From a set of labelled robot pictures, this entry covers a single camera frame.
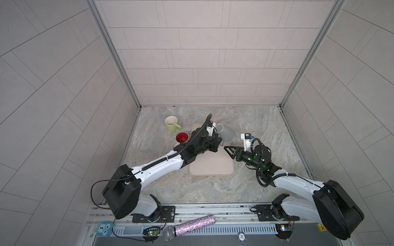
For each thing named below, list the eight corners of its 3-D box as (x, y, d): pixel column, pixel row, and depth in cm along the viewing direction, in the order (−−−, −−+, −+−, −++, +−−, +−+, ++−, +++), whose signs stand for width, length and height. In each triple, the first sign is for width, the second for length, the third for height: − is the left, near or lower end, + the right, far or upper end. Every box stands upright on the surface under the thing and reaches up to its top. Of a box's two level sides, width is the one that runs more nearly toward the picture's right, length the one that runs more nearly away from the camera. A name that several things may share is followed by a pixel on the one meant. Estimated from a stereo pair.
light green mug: (166, 133, 102) (163, 125, 95) (168, 124, 108) (165, 115, 100) (180, 133, 102) (178, 125, 95) (181, 124, 108) (180, 115, 100)
